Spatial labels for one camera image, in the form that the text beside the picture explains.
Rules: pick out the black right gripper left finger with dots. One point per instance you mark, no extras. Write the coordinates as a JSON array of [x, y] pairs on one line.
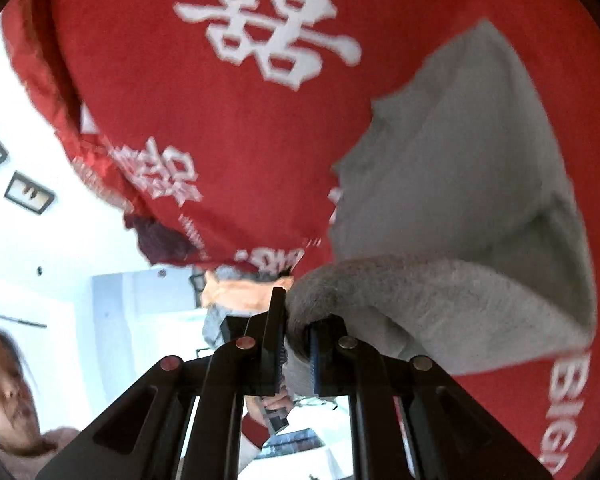
[[182, 419]]

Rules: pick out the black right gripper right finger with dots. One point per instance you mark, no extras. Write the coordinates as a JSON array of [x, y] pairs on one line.
[[411, 419]]

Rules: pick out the grey knit garment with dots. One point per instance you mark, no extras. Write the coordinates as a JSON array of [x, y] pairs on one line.
[[457, 233]]

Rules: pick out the person's left hand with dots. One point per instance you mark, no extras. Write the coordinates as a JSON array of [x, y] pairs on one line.
[[260, 408]]

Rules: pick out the person in pink sweater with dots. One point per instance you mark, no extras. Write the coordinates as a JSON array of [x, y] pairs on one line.
[[24, 448]]

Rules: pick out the red printed bedspread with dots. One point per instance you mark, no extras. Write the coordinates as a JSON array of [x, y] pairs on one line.
[[216, 126]]

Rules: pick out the black framed wall picture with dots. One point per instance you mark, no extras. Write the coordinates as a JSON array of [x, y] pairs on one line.
[[28, 194]]

